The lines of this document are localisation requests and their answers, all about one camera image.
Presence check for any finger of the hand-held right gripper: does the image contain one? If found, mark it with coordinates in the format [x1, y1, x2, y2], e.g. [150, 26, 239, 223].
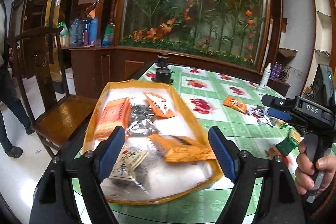
[268, 107, 293, 122]
[261, 94, 296, 109]

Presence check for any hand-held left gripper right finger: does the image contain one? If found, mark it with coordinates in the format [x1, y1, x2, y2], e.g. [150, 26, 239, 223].
[209, 126, 306, 224]

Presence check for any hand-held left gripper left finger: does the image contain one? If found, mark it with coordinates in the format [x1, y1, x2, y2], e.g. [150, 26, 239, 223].
[29, 126, 126, 224]

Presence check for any beige plum packet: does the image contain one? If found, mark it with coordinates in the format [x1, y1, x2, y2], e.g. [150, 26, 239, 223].
[108, 147, 150, 191]

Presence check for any green snack packet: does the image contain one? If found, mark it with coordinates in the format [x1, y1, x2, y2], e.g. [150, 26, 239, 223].
[276, 130, 302, 157]

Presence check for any long orange snack packet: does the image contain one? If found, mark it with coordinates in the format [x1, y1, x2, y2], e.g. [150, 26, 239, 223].
[147, 133, 217, 164]

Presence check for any small orange snack packet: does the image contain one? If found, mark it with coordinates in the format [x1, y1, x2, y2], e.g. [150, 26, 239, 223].
[144, 91, 177, 119]
[223, 95, 248, 115]

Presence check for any silver seed packet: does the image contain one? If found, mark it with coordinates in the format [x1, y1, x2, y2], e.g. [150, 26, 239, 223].
[246, 105, 276, 127]
[127, 103, 161, 136]

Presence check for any yellow tray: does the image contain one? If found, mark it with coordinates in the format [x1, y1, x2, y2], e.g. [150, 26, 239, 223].
[83, 79, 224, 206]

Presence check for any person's right hand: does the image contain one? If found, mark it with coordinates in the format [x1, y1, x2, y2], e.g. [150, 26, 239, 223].
[294, 139, 336, 195]

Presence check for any white spray bottle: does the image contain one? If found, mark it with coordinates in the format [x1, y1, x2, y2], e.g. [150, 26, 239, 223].
[259, 63, 272, 89]

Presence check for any orange cracker packet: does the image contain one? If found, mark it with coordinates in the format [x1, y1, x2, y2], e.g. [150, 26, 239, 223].
[94, 97, 132, 142]

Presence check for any wooden chair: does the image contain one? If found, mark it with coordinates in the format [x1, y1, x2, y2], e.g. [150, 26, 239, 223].
[8, 26, 99, 159]

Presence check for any wooden cabinet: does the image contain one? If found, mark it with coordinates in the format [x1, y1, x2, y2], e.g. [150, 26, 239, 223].
[70, 46, 147, 98]

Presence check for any black round device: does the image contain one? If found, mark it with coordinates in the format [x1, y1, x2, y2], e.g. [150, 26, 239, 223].
[154, 67, 174, 84]

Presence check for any green label water bottle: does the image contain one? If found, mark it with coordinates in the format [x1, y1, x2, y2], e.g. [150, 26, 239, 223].
[102, 19, 114, 46]

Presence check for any slim purple bottle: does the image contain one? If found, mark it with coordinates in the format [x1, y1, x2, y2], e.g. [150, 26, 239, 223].
[83, 23, 90, 46]

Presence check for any floral glass panel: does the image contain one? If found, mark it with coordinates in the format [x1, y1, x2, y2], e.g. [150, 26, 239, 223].
[115, 0, 282, 72]

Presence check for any blue bottle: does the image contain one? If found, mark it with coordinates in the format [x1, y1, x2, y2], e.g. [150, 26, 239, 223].
[88, 17, 99, 45]

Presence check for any blue water jug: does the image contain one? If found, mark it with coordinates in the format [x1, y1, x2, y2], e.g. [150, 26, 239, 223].
[70, 18, 84, 46]

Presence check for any green bag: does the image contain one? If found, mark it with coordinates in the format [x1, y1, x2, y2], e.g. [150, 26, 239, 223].
[57, 21, 71, 47]

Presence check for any black clamp mount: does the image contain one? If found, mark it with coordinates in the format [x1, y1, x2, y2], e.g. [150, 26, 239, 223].
[157, 50, 170, 68]

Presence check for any gold door frame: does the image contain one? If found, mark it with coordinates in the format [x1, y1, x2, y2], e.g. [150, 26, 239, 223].
[45, 0, 87, 77]

